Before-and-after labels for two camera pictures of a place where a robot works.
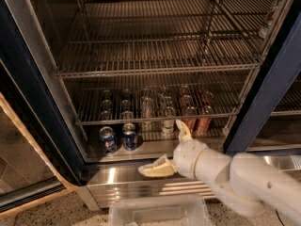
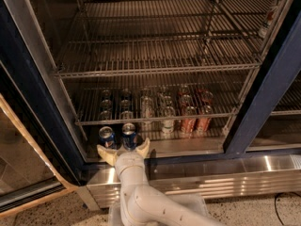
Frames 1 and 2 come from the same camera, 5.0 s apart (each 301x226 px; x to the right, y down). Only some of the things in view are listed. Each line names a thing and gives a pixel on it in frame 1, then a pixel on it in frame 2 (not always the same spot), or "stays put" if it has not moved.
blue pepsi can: (130, 140) stays put
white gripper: (185, 158) → (129, 159)
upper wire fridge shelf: (125, 35) stays put
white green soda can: (168, 125) stays put
